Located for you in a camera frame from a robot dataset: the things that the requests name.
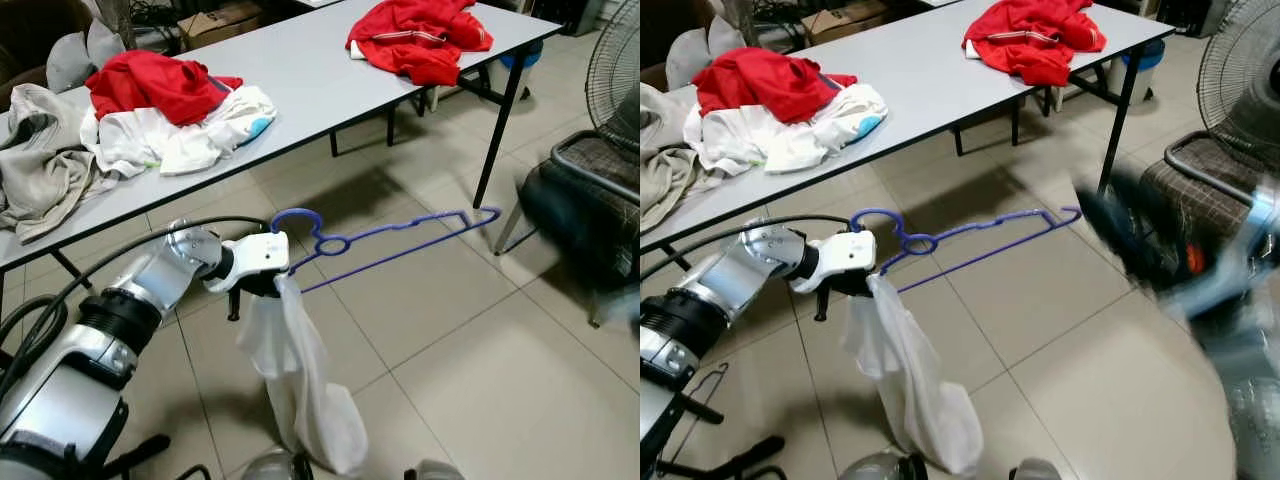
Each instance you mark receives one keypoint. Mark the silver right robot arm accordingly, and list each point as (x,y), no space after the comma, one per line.
(1250,400)

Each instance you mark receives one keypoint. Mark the black stand base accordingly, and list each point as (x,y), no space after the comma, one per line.
(150,458)
(720,465)

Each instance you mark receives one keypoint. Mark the grey robot leg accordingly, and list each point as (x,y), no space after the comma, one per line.
(435,470)
(1035,470)
(275,465)
(880,465)

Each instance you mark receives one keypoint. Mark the grey left robot leg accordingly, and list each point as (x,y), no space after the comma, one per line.
(880,465)
(275,465)

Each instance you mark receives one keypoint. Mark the blue round stool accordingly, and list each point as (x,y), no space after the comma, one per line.
(1143,53)
(522,55)

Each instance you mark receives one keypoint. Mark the grey crumpled garment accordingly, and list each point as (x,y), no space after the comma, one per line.
(40,170)
(660,170)

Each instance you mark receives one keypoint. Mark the red garment with white stripe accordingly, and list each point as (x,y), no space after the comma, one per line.
(420,40)
(1035,40)

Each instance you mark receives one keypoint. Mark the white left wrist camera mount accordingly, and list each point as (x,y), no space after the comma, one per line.
(255,255)
(845,255)

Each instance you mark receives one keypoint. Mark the brown cardboard box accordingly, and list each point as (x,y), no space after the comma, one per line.
(845,20)
(220,22)

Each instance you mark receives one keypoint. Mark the grey cushion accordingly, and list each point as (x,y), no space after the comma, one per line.
(68,60)
(105,40)
(725,38)
(688,55)

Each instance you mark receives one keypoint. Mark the brown plaid metal chair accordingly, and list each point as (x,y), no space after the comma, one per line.
(600,150)
(1210,190)

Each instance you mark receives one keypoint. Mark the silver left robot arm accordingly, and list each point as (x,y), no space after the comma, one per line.
(60,400)
(690,330)

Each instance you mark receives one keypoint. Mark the plain red shirt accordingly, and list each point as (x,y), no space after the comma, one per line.
(150,85)
(760,85)

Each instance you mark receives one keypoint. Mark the purple plastic clothes hanger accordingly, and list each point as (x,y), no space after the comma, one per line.
(400,229)
(990,228)

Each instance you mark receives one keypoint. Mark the white shirt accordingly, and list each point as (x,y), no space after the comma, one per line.
(910,380)
(300,380)

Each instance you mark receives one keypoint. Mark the grey right robot leg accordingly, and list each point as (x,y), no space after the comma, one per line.
(435,470)
(1035,470)

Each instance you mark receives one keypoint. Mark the black standing fan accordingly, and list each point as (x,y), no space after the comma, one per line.
(615,70)
(1245,70)

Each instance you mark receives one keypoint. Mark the white crumpled garment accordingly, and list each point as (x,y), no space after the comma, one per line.
(120,145)
(725,145)

